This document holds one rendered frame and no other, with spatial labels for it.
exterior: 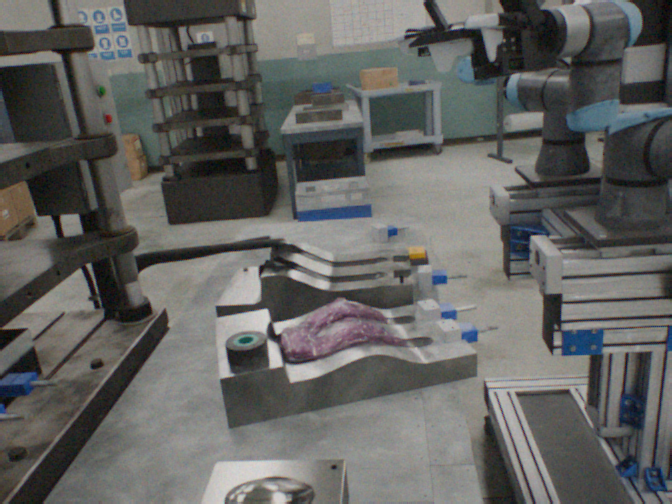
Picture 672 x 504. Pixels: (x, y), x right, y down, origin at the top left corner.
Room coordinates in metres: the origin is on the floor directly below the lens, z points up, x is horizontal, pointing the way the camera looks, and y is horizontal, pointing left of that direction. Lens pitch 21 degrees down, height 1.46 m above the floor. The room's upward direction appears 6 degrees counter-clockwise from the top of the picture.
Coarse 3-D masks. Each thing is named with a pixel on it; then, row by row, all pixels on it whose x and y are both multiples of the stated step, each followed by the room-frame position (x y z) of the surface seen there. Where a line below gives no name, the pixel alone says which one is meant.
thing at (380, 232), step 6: (372, 228) 1.92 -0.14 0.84; (378, 228) 1.88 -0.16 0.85; (384, 228) 1.89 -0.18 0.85; (390, 228) 1.91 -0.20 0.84; (396, 228) 1.91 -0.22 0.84; (402, 228) 1.93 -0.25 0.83; (372, 234) 1.92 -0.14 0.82; (378, 234) 1.88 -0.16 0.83; (384, 234) 1.89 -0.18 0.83; (390, 234) 1.90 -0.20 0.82; (396, 234) 1.91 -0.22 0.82; (378, 240) 1.88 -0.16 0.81; (384, 240) 1.89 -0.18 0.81
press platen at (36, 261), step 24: (24, 240) 1.50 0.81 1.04; (48, 240) 1.47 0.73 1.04; (72, 240) 1.45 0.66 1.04; (96, 240) 1.44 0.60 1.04; (120, 240) 1.46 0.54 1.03; (0, 264) 1.31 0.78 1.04; (24, 264) 1.29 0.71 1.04; (48, 264) 1.28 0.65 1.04; (72, 264) 1.34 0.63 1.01; (0, 288) 1.15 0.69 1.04; (24, 288) 1.15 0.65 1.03; (48, 288) 1.23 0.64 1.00; (0, 312) 1.06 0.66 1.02
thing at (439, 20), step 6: (426, 0) 2.00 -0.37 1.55; (432, 0) 2.01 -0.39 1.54; (426, 6) 2.00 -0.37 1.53; (432, 6) 1.99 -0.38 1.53; (432, 12) 1.99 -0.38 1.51; (438, 12) 2.00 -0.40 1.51; (432, 18) 2.00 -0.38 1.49; (438, 18) 1.99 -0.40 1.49; (444, 18) 2.02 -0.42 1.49; (438, 24) 1.99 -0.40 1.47; (444, 24) 1.99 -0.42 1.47; (438, 30) 1.99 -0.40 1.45; (444, 30) 1.98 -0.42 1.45
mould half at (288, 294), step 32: (288, 256) 1.47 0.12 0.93; (320, 256) 1.54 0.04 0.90; (352, 256) 1.55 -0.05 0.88; (384, 256) 1.51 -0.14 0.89; (256, 288) 1.44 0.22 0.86; (288, 288) 1.34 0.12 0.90; (320, 288) 1.33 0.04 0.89; (352, 288) 1.32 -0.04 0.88; (384, 288) 1.31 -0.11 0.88; (288, 320) 1.34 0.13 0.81
